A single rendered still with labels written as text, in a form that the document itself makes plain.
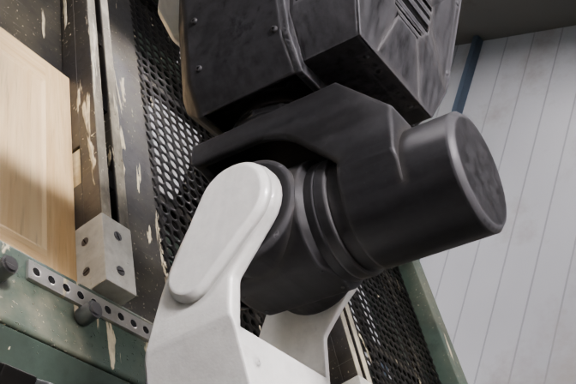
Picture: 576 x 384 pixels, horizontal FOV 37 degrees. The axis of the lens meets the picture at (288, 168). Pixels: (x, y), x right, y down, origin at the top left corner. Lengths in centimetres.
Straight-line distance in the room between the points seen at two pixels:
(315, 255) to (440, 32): 33
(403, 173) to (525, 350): 408
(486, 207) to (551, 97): 478
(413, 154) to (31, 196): 70
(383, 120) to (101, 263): 59
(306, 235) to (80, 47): 93
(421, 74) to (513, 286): 408
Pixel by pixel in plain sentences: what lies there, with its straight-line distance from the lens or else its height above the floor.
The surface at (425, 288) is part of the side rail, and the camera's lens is 271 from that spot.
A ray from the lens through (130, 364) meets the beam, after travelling 120.
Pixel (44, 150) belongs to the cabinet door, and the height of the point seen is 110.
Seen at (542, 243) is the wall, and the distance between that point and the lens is 499.
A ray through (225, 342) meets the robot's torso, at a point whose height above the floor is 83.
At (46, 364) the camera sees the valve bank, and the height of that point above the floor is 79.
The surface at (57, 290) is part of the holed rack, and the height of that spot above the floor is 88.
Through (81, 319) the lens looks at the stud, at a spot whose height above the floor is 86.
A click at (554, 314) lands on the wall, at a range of 478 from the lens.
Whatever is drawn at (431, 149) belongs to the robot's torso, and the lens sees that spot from 72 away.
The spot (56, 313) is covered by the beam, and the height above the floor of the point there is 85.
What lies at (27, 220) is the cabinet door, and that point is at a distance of 124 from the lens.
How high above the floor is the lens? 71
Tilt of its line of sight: 21 degrees up
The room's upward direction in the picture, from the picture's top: 20 degrees clockwise
